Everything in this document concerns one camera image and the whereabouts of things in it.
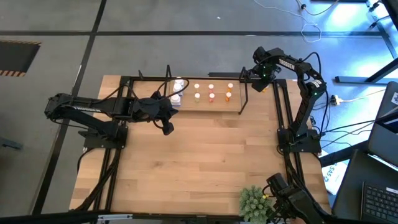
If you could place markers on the black desk leg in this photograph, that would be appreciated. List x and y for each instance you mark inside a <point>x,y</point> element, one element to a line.
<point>342,154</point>

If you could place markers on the black aluminium rig frame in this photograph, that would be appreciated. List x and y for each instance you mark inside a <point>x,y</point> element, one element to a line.
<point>149,78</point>

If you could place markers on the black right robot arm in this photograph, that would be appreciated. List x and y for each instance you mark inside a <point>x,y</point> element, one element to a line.
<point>306,102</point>

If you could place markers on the silver metal bracket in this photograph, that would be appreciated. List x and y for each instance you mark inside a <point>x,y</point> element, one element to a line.
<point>115,217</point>

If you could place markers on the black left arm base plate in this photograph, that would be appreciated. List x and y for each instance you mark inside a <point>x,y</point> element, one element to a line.
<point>93,141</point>

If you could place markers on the dark laptop visible keyboard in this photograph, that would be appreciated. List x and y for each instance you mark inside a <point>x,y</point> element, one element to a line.
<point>351,186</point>

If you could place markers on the person's hand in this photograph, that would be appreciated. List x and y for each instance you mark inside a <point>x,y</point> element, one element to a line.
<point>299,221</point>

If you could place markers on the pink pill vial white cap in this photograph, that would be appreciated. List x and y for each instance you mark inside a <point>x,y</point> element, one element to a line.
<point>211,96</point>
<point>211,86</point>

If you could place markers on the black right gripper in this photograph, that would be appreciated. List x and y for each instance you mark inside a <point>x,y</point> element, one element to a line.
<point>264,62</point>

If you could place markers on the yellow pill vial white cap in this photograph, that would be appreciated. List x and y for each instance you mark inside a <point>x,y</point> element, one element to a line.
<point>196,85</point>
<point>197,96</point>

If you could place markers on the black hazard-striped floor mat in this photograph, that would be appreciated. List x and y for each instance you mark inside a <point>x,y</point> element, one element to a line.
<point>15,57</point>

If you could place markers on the dark metal table base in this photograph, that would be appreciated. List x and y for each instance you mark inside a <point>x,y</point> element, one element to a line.
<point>351,79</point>

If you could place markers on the black handheld device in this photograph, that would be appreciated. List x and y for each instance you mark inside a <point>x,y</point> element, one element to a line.
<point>295,202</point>

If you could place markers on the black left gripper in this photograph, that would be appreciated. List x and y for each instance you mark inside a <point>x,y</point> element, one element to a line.
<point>155,109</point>

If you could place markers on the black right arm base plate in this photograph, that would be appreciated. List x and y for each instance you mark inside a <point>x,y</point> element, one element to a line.
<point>311,146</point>

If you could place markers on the green artificial plant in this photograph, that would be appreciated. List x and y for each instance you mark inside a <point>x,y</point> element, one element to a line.
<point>255,203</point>

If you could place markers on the dark grey laptop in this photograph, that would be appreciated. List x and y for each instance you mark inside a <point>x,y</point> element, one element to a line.
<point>385,140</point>

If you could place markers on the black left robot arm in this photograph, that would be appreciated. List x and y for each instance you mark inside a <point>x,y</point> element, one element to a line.
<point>93,109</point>

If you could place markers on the yellow white power plug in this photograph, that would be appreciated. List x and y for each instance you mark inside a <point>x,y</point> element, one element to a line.
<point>335,99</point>

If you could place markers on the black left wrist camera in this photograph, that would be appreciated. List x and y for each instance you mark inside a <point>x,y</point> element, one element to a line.
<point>168,128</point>

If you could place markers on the wooden shelf black metal frame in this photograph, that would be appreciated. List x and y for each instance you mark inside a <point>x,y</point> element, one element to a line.
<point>211,105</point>

